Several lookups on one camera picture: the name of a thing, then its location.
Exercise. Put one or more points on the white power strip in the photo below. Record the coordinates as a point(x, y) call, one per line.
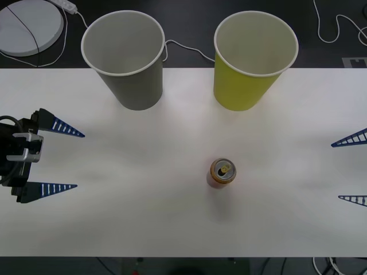
point(64, 4)

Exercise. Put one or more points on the round pale grey disc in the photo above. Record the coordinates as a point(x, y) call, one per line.
point(17, 37)

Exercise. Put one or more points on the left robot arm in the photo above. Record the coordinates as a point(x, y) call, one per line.
point(28, 154)

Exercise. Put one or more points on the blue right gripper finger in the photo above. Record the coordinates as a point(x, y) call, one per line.
point(362, 138)
point(362, 200)

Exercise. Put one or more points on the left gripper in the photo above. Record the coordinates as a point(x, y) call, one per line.
point(4, 149)

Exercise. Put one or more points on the grey plastic bin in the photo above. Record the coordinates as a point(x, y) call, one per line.
point(134, 88)

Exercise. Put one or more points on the orange drink can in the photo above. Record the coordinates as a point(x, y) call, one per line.
point(220, 183)

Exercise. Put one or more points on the yellow-green plastic bin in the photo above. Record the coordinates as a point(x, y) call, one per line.
point(238, 88)

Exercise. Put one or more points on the grey patterned floor sticker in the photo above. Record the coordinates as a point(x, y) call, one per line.
point(348, 63)

